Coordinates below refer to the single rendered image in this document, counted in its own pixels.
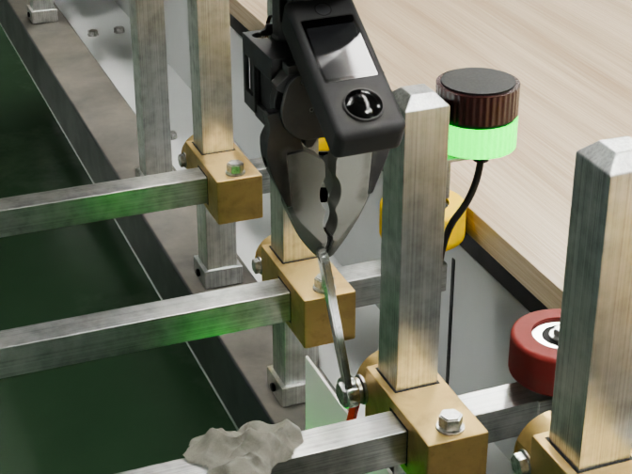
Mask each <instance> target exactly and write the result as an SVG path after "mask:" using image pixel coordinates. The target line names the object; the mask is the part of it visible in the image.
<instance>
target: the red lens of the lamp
mask: <svg viewBox="0 0 632 474"><path fill-rule="evenodd" d="M446 72H447V71H446ZM446 72H443V73H441V74H440V75H439V76H438V77H437V78H436V81H435V93H437V94H438V95H439V96H440V97H441V98H442V99H443V100H445V101H446V102H447V103H448V104H449V105H450V123H454V124H458V125H463V126H469V127H492V126H498V125H502V124H506V123H509V122H511V121H513V120H514V119H516V118H517V116H518V110H519V97H520V81H519V80H518V79H517V78H516V77H515V76H513V75H512V77H513V78H514V79H515V82H516V86H515V88H514V89H513V90H511V91H509V92H506V93H503V94H499V95H494V96H470V95H464V94H459V93H456V92H453V91H450V90H448V89H446V88H444V87H443V86H442V85H441V84H440V79H441V77H442V75H443V74H445V73H446ZM508 74H509V73H508ZM510 75H511V74H510Z"/></svg>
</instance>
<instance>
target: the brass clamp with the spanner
mask: <svg viewBox="0 0 632 474"><path fill-rule="evenodd" d="M378 356H379V351H376V352H374V353H373V354H371V355H370V356H368V357H367V358H366V359H365V360H364V361H363V363H362V364H361V366H360V367H359V369H358V372H357V374H361V375H362V376H363V378H364V380H365V382H366V385H367V389H368V395H369V398H368V402H367V403H366V404H365V417H366V416H370V415H375V414H379V413H384V412H387V411H391V412H392V413H393V414H394V415H395V417H396V418H397V419H398V421H399V422H400V423H401V425H402V426H403V427H404V429H405V430H406V431H407V441H406V464H403V465H400V466H401V467H402V468H403V470H404V471H405V473H406V474H486V462H487V449H488V435H489V433H488V431H487V430H486V429H485V427H484V426H483V425H482V424H481V423H480V421H479V420H478V419H477V418H476V417H475V416H474V415H473V413H472V412H471V411H470V410H469V409H468V408H467V406H466V405H465V404H464V403H463V402H462V400H461V399H460V398H459V397H458V396H457V395H456V394H455V392H454V391H453V390H452V389H451V388H450V386H449V385H448V384H447V383H446V382H445V381H444V379H443V378H442V377H441V376H440V375H439V374H438V373H437V383H433V384H430V385H425V386H421V387H413V388H409V389H405V390H400V391H395V389H394V388H393V387H392V385H391V384H390V383H389V382H388V380H387V379H386V378H385V376H384V375H383V374H382V373H381V372H380V371H379V370H378ZM444 409H455V410H457V411H458V412H460V413H461V414H463V423H464V424H465V430H464V431H463V432H462V433H461V434H459V435H455V436H448V435H443V434H441V433H440V432H438V431H437V429H436V427H435V426H436V423H437V422H438V419H439V415H440V413H441V412H442V410H444Z"/></svg>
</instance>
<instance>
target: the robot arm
mask: <svg viewBox="0 0 632 474"><path fill-rule="evenodd" d="M271 18H273V22H272V23H270V21H271ZM264 36H265V38H264ZM268 36H271V38H269V37H268ZM261 37H262V39H259V38H261ZM266 37H267V38H266ZM248 58H249V59H250V88H249V61H248ZM243 62H244V96H245V103H246V104H247V105H248V106H249V108H250V109H251V110H252V111H253V112H254V113H255V116H256V117H257V118H258V119H259V120H260V121H261V123H262V124H263V125H264V127H263V129H262V131H261V135H260V147H261V157H262V160H263V162H264V165H265V167H266V170H267V171H268V173H269V175H270V177H271V179H272V181H273V183H274V184H275V186H276V189H277V191H278V192H279V194H280V196H281V201H282V205H283V207H284V209H285V211H286V213H287V215H288V216H289V218H290V220H291V223H292V225H293V227H294V229H295V231H296V233H297V235H298V236H299V238H300V239H301V240H302V242H303V243H304V244H305V245H306V247H307V248H308V249H309V250H310V251H311V252H312V253H313V254H314V255H315V256H316V257H317V253H316V249H317V247H320V246H322V247H325V249H326V251H327V253H328V256H329V257H331V256H333V255H334V253H335V252H336V251H337V249H338V248H339V247H340V245H341V244H342V242H343V241H344V240H345V238H346V237H347V235H348V234H349V232H350V231H351V229H352V228H353V226H354V224H355V223H356V220H357V219H358V217H359V216H360V214H361V212H362V211H363V209H364V206H365V204H366V202H367V200H368V197H369V195H370V194H371V193H372V192H373V190H374V188H375V185H376V184H377V181H378V179H379V176H380V174H381V172H382V169H383V167H384V164H385V162H386V159H387V156H388V153H389V150H390V149H395V148H397V147H399V146H400V144H401V141H402V138H403V132H404V129H405V121H404V118H403V115H402V112H401V110H400V108H399V105H398V104H397V102H396V99H395V97H394V95H393V93H392V90H391V88H390V86H389V83H388V81H387V78H386V76H385V72H384V71H383V69H382V67H381V65H380V62H379V60H378V58H377V55H376V53H375V52H374V49H373V47H372V45H371V41H370V39H369V37H368V34H367V32H366V30H365V27H364V25H363V23H362V22H361V19H360V17H359V15H358V12H357V10H356V6H355V4H354V2H353V0H272V15H269V16H268V18H267V20H266V24H265V27H264V28H263V29H262V30H255V31H247V32H243ZM317 138H325V140H326V143H327V145H328V148H329V151H328V154H326V155H325V156H324V158H323V159H322V158H321V157H320V156H319V155H318V154H317V153H316V152H315V151H313V150H310V149H308V148H311V147H312V146H313V145H314V143H315V142H316V140H317ZM302 143H303V144H304V145H305V146H306V147H304V146H303V145H302ZM323 182H324V185H325V187H326V189H327V192H328V194H329V197H328V199H327V204H328V206H329V217H328V220H327V222H326V224H325V227H324V225H323V221H324V214H325V209H324V207H323V205H322V203H321V201H320V189H321V185H322V183H323Z"/></svg>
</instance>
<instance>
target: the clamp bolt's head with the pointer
mask: <svg viewBox="0 0 632 474"><path fill-rule="evenodd" d="M355 379H356V381H357V384H358V387H359V392H360V403H361V404H366V403H367V402H368V398H369V395H368V389H367V385H366V382H365V380H364V378H363V376H362V375H361V374H357V375H356V376H355ZM336 393H337V397H338V400H339V402H340V404H341V405H343V404H346V403H347V396H346V391H345V388H344V386H343V384H342V383H338V384H336ZM359 405H360V404H359ZM358 409H359V406H358V407H354V408H350V409H349V412H348V416H347V420H351V419H356V417H357V413H358Z"/></svg>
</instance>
